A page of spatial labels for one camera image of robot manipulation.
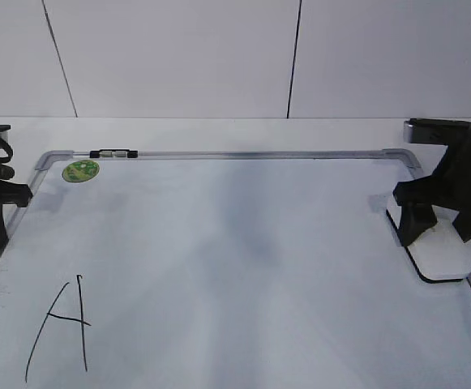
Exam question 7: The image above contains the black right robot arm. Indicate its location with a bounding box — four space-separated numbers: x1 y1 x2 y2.
393 118 471 246

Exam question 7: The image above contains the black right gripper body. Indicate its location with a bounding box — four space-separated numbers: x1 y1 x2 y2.
393 174 471 221

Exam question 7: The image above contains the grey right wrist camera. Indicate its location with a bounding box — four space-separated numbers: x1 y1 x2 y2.
403 118 471 146

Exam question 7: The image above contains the black hanging clip on frame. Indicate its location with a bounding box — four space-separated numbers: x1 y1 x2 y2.
89 148 139 159

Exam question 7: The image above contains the white rectangular board eraser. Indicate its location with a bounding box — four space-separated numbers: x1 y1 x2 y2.
386 196 471 283

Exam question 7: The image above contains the white whiteboard with grey frame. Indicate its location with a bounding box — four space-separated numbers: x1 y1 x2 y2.
0 149 471 388

